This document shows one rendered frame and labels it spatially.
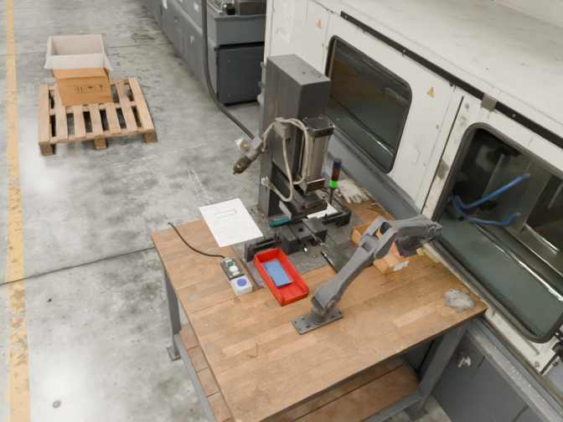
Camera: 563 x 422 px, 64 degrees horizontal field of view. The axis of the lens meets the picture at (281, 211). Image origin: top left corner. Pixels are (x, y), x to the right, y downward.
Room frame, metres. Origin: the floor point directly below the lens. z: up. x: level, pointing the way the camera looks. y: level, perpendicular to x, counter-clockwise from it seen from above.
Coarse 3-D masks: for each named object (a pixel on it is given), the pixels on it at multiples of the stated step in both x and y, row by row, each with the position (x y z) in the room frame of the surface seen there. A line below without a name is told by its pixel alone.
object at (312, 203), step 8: (280, 176) 1.62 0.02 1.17; (288, 184) 1.56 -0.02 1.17; (296, 184) 1.55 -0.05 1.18; (296, 192) 1.50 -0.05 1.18; (312, 192) 1.51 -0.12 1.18; (280, 200) 1.48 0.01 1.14; (296, 200) 1.48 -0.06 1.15; (304, 200) 1.45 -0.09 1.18; (312, 200) 1.45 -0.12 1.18; (320, 200) 1.46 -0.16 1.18; (288, 208) 1.43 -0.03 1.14; (296, 208) 1.44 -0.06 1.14; (304, 208) 1.44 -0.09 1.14; (312, 208) 1.46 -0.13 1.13; (320, 208) 1.48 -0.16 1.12; (288, 216) 1.42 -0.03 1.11; (296, 216) 1.41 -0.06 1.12; (304, 216) 1.44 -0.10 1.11
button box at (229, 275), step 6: (168, 222) 1.57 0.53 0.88; (174, 228) 1.50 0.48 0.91; (180, 234) 1.46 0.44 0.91; (198, 252) 1.36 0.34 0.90; (228, 258) 1.33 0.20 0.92; (234, 258) 1.32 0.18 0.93; (222, 264) 1.28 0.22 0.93; (234, 264) 1.29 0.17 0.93; (228, 270) 1.25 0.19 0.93; (240, 270) 1.26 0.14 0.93; (228, 276) 1.22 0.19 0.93; (234, 276) 1.22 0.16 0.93
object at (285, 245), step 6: (318, 234) 1.49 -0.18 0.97; (324, 234) 1.50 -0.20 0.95; (282, 240) 1.45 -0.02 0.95; (312, 240) 1.48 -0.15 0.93; (324, 240) 1.51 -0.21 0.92; (282, 246) 1.44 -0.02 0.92; (288, 246) 1.40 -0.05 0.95; (294, 246) 1.42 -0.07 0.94; (300, 246) 1.44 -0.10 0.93; (288, 252) 1.41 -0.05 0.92; (294, 252) 1.42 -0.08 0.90
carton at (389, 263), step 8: (368, 224) 1.60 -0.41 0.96; (352, 232) 1.55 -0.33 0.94; (360, 232) 1.58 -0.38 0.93; (392, 248) 1.48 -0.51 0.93; (392, 256) 1.46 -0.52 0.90; (400, 256) 1.43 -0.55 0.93; (376, 264) 1.39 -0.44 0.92; (384, 264) 1.36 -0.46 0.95; (392, 264) 1.41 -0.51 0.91; (400, 264) 1.39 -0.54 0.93; (384, 272) 1.35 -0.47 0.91
